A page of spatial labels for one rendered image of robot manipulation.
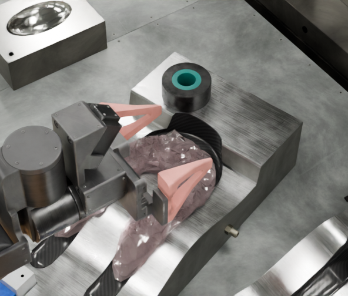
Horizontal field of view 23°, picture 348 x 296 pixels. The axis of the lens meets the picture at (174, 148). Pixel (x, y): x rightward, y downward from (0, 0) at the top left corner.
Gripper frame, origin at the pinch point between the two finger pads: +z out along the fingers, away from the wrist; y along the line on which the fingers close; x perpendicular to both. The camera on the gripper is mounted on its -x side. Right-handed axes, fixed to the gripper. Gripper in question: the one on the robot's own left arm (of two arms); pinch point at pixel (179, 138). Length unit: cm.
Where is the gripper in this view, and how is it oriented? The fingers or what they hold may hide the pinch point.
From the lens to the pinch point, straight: 95.5
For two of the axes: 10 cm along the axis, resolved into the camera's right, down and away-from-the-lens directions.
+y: -5.8, -6.3, 5.3
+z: 8.2, -4.3, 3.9
